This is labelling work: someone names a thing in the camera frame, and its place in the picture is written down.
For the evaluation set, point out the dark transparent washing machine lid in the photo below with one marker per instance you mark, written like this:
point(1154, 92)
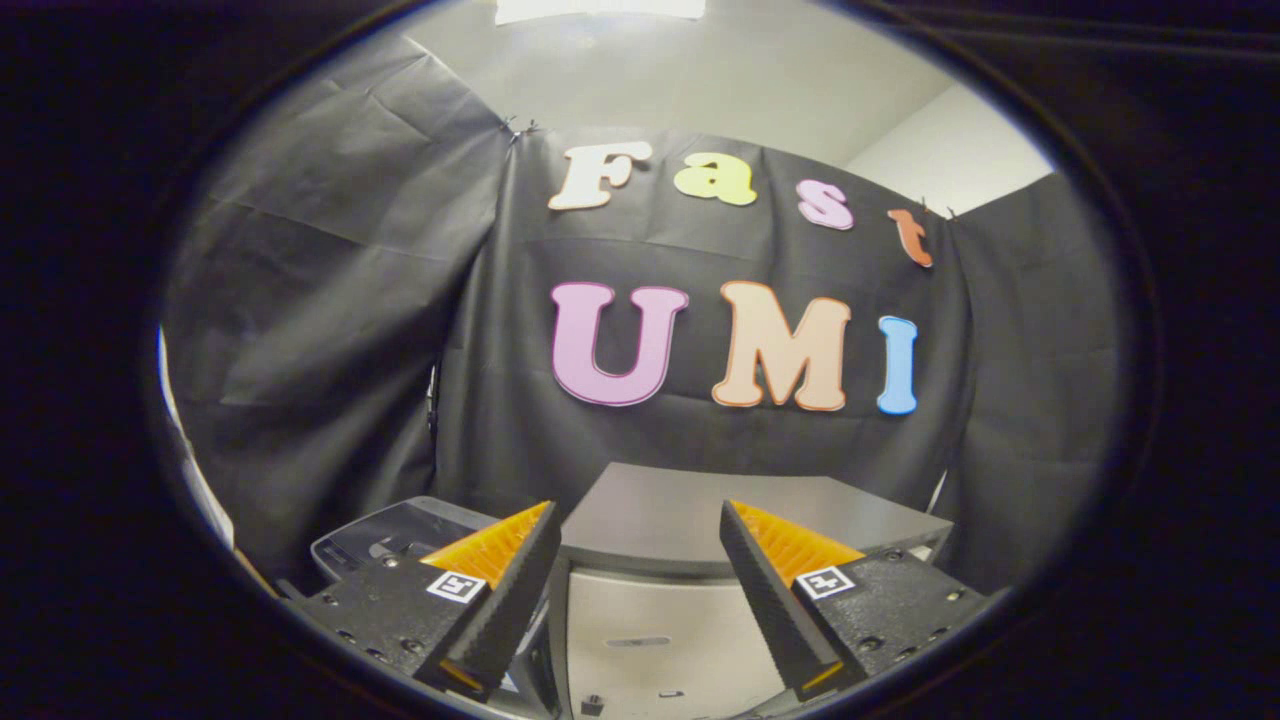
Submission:
point(400, 520)

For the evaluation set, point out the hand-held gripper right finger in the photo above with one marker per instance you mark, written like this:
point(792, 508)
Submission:
point(765, 590)

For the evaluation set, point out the black backdrop cloth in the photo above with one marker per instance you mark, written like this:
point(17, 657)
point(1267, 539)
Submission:
point(340, 300)

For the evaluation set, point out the beige cabinet with dark frame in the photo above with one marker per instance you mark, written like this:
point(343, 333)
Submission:
point(650, 520)

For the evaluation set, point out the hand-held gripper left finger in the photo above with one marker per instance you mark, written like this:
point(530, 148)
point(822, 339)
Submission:
point(520, 590)

